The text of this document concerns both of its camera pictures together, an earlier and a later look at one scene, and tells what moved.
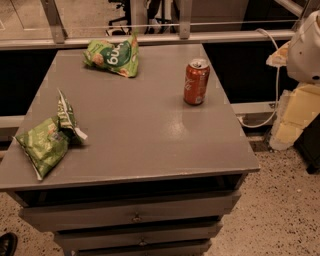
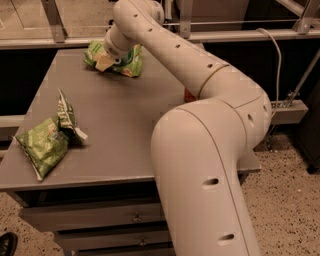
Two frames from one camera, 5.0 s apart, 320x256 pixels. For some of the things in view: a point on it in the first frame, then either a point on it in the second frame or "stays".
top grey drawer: x=129 y=211 stays
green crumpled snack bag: x=45 y=145 stays
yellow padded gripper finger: x=279 y=57 -> x=103 y=61
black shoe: x=8 y=244 stays
